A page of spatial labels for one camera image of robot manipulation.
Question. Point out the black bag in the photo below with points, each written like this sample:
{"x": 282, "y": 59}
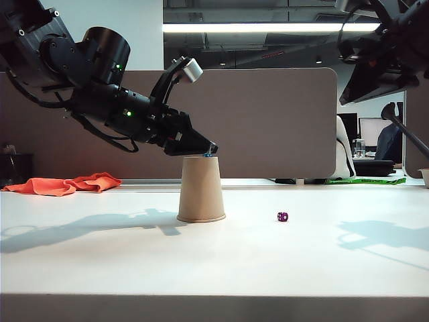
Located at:
{"x": 372, "y": 167}

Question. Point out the wide grey desk partition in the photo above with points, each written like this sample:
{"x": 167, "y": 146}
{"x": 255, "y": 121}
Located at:
{"x": 268, "y": 124}

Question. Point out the blue die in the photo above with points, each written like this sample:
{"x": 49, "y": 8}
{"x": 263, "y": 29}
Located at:
{"x": 207, "y": 155}

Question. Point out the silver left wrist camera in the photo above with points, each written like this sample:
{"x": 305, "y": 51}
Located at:
{"x": 192, "y": 71}

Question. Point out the black computer monitor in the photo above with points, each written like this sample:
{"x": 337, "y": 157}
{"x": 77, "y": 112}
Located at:
{"x": 350, "y": 125}

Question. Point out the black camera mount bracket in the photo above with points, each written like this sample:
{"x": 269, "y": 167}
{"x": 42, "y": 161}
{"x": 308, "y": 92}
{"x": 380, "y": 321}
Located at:
{"x": 164, "y": 87}

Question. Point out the green tape strip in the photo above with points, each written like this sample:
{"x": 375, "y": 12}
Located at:
{"x": 368, "y": 181}

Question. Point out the brown paper cup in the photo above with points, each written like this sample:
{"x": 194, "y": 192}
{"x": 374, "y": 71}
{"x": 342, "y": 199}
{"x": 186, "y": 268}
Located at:
{"x": 201, "y": 191}

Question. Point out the computer monitor with white screen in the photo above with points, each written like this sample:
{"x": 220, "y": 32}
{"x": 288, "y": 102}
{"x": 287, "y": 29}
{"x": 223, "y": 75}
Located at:
{"x": 368, "y": 132}

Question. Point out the white chair back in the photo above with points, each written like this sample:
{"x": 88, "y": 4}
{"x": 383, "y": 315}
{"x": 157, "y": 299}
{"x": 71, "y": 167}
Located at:
{"x": 343, "y": 157}

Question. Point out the black diagonal pole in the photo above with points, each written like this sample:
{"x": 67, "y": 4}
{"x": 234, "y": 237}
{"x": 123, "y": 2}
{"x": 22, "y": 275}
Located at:
{"x": 412, "y": 135}

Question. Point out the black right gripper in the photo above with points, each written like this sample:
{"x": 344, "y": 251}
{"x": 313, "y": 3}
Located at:
{"x": 399, "y": 47}

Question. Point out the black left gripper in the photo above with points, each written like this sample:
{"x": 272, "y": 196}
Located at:
{"x": 164, "y": 125}

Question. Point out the orange cloth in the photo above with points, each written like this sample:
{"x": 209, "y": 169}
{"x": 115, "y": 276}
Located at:
{"x": 50, "y": 186}

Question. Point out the clear water bottle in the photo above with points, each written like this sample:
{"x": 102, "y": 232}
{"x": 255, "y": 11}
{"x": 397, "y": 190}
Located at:
{"x": 360, "y": 149}

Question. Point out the purple die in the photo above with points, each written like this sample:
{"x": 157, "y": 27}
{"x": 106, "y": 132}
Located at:
{"x": 282, "y": 217}

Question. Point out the long ceiling light strip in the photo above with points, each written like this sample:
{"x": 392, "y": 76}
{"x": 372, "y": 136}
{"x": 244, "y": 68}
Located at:
{"x": 251, "y": 27}

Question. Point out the white-edged grey desk partition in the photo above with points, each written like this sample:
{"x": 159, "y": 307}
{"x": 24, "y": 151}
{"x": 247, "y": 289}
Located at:
{"x": 417, "y": 141}

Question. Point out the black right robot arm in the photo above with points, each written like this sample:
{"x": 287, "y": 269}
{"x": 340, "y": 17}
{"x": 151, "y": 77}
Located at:
{"x": 365, "y": 10}

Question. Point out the seated person in dark top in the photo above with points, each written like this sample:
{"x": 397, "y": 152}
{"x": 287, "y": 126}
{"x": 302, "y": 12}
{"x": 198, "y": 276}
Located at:
{"x": 388, "y": 144}

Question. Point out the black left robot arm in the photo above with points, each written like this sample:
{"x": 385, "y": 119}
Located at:
{"x": 94, "y": 73}

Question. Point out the beige paper bowl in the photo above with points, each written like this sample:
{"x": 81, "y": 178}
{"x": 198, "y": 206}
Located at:
{"x": 425, "y": 177}

